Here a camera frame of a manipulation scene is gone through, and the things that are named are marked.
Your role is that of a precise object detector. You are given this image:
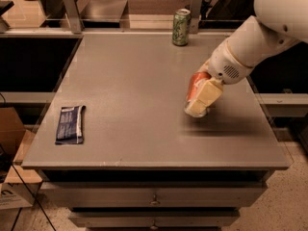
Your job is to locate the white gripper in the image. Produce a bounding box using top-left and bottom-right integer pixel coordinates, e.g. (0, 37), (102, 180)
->
(184, 38), (253, 117)

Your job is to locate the green soda can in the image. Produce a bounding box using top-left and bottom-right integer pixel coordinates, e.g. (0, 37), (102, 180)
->
(172, 9), (191, 46)

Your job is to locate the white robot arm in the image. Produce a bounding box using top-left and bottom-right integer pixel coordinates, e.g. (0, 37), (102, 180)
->
(185, 0), (308, 117)

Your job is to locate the blue rxbar blueberry wrapper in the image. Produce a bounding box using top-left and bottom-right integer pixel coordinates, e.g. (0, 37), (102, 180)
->
(55, 106), (85, 145)

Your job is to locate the grey drawer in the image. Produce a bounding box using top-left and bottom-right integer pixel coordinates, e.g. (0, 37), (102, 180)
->
(41, 182), (267, 208)
(69, 208), (240, 229)

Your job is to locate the lower grey drawer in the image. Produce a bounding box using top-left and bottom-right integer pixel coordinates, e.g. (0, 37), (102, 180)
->
(69, 208), (240, 229)

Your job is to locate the cardboard box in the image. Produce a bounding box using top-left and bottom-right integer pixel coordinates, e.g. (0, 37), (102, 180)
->
(0, 107), (42, 210)

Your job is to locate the metal bracket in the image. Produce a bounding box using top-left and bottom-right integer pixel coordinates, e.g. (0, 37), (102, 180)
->
(190, 0), (202, 34)
(63, 0), (83, 34)

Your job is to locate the left metal bracket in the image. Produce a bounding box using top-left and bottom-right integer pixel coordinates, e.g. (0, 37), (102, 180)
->
(63, 0), (83, 34)

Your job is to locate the right metal bracket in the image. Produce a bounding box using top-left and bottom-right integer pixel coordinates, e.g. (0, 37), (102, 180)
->
(190, 0), (202, 34)

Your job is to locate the upper grey drawer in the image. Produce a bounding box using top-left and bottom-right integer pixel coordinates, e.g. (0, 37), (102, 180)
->
(41, 182), (267, 208)

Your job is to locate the red coke can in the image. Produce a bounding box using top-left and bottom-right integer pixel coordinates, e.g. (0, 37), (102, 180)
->
(186, 72), (211, 103)

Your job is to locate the black cable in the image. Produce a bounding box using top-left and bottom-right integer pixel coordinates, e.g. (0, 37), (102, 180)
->
(0, 93), (57, 231)

